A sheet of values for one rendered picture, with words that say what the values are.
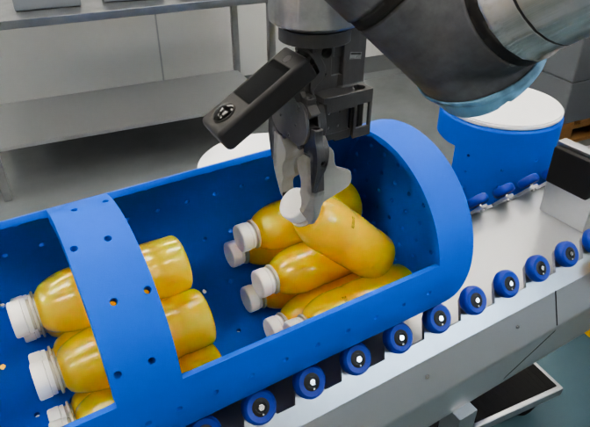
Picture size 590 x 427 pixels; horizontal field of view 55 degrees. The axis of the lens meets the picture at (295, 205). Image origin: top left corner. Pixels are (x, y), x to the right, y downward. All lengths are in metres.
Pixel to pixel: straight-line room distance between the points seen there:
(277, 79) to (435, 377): 0.55
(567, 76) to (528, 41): 3.32
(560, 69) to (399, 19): 3.34
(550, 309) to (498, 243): 0.15
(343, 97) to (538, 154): 0.88
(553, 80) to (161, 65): 2.49
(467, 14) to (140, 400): 0.44
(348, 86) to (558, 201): 0.72
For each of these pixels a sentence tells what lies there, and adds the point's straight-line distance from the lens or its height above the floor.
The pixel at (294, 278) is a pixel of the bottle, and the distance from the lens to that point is 0.76.
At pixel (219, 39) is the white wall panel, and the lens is 4.10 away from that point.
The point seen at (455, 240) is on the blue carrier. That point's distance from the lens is 0.74.
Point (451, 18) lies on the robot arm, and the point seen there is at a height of 1.46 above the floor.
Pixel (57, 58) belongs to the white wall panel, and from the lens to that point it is 3.93.
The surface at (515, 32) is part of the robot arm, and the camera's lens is 0.39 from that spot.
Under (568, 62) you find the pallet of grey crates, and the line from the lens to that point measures 3.70.
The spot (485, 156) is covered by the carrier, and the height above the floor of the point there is 0.96.
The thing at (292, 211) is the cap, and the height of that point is 1.21.
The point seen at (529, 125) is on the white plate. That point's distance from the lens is 1.36.
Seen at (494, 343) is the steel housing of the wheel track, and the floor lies 0.87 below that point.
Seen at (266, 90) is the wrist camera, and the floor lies 1.36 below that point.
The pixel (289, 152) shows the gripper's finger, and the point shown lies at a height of 1.27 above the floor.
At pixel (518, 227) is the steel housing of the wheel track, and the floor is 0.93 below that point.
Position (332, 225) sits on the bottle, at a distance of 0.65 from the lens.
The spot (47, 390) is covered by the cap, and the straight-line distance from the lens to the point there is 0.64.
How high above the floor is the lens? 1.55
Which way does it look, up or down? 32 degrees down
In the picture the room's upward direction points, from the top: straight up
